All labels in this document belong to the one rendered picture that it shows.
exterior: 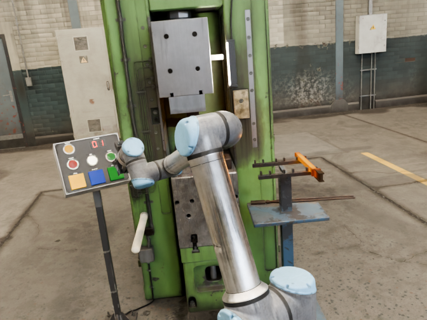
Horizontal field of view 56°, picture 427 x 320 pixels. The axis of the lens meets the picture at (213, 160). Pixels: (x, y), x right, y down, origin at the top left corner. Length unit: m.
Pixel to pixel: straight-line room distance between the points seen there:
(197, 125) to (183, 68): 1.05
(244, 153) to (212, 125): 1.25
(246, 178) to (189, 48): 0.87
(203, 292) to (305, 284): 1.34
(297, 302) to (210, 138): 0.58
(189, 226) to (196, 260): 0.22
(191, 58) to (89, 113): 5.57
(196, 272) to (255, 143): 0.88
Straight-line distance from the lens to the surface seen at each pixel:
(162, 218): 2.58
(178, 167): 1.67
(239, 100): 2.37
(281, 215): 2.20
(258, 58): 2.40
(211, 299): 2.65
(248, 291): 1.26
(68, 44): 7.63
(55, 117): 8.45
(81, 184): 2.15
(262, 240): 2.70
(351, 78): 9.18
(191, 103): 2.24
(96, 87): 7.58
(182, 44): 2.22
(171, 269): 2.75
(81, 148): 2.21
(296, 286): 1.34
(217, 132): 1.23
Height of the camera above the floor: 1.62
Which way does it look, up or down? 16 degrees down
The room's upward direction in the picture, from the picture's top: 5 degrees counter-clockwise
